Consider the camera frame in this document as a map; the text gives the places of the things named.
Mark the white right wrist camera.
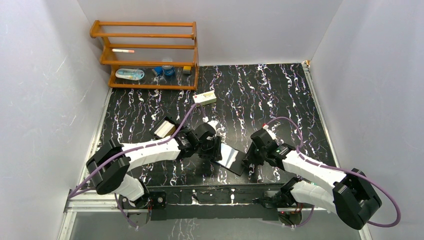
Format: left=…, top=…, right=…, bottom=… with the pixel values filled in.
left=262, top=123, right=277, bottom=140

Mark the wooden shelf rack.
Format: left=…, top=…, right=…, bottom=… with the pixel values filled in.
left=89, top=20, right=200, bottom=91

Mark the small blue block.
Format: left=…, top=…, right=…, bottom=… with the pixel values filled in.
left=152, top=66, right=164, bottom=76

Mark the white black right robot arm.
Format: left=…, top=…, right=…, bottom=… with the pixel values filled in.
left=243, top=129, right=382, bottom=230

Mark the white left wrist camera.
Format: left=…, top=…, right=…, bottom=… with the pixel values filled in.
left=202, top=116, right=219, bottom=133

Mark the aluminium frame rail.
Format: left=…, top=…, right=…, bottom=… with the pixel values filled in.
left=57, top=190, right=140, bottom=240

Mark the small yellow black block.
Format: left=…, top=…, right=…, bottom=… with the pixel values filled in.
left=182, top=66, right=192, bottom=75

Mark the blue white plastic package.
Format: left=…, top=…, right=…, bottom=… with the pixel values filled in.
left=115, top=68, right=145, bottom=81

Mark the blue jar clear lid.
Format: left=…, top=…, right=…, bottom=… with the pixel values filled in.
left=161, top=57, right=175, bottom=77

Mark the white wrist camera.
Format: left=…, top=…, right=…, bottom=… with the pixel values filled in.
left=202, top=116, right=219, bottom=133
left=262, top=123, right=277, bottom=140

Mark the black card holder box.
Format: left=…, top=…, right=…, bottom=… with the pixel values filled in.
left=150, top=116, right=180, bottom=140

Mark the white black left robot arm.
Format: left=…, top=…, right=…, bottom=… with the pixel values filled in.
left=86, top=120, right=221, bottom=208

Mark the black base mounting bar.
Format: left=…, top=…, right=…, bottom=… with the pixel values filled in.
left=117, top=183, right=316, bottom=222

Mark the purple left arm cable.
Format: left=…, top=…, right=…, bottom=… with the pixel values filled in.
left=67, top=103, right=208, bottom=229

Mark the white pink marker pen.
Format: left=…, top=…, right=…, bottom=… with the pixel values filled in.
left=112, top=48, right=135, bottom=54

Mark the white green red carton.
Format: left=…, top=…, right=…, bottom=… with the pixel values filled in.
left=192, top=90, right=217, bottom=106

